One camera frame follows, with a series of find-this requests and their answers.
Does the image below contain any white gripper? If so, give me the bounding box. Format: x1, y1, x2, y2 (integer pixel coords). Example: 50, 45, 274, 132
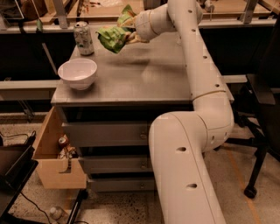
123, 10, 155, 45

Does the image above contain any green rice chip bag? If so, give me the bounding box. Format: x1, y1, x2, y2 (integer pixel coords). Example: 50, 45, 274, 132
97, 4, 137, 53

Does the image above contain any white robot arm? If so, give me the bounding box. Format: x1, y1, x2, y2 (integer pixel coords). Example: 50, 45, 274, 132
130, 0, 234, 224

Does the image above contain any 7up soda can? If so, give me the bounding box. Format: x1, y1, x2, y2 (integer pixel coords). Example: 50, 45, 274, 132
73, 21, 95, 56

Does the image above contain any red can in box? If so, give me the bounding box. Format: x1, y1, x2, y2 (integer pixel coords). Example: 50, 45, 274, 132
58, 137, 68, 148

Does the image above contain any white bowl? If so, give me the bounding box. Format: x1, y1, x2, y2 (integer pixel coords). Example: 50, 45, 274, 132
58, 59, 97, 90

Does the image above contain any grey drawer cabinet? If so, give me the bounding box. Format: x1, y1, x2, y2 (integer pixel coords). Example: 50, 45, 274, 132
50, 24, 235, 193

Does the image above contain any top grey drawer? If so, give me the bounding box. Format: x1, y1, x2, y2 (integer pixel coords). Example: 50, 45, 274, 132
62, 121, 149, 147

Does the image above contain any grey drawer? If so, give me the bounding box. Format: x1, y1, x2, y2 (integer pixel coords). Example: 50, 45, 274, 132
87, 178, 156, 193
79, 155, 152, 174
62, 121, 149, 147

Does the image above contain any middle grey drawer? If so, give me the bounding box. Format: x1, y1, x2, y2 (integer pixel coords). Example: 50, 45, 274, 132
79, 155, 152, 174

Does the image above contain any bottom grey drawer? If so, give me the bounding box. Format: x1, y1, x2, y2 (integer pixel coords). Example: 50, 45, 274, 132
87, 178, 156, 193

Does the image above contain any black office chair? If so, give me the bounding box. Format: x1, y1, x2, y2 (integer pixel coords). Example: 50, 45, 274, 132
227, 17, 280, 199

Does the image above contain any wooden box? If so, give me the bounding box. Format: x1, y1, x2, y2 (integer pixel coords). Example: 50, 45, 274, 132
33, 107, 87, 189

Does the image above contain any black cart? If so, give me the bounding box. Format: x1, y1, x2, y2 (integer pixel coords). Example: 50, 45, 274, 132
0, 136, 88, 224

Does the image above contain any plastic bottle on floor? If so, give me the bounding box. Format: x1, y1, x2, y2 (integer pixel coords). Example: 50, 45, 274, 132
49, 206, 68, 224

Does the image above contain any black cable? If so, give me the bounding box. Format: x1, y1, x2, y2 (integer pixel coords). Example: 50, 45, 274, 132
0, 130, 53, 224

